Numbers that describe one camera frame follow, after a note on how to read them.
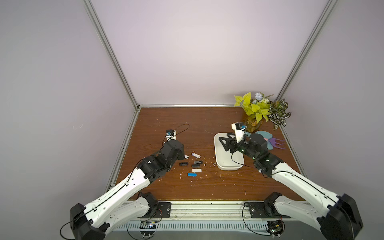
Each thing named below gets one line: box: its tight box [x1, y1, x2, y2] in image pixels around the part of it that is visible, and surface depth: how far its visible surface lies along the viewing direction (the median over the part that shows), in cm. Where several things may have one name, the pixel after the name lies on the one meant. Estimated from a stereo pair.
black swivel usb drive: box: [191, 160, 203, 168], surface depth 92 cm
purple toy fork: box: [268, 137, 286, 149], surface depth 101 cm
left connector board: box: [139, 221, 157, 236], surface depth 73 cm
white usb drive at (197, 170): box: [192, 168, 202, 173], surface depth 89 cm
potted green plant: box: [233, 92, 291, 133], surface depth 87 cm
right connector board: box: [266, 220, 285, 237], surface depth 71 cm
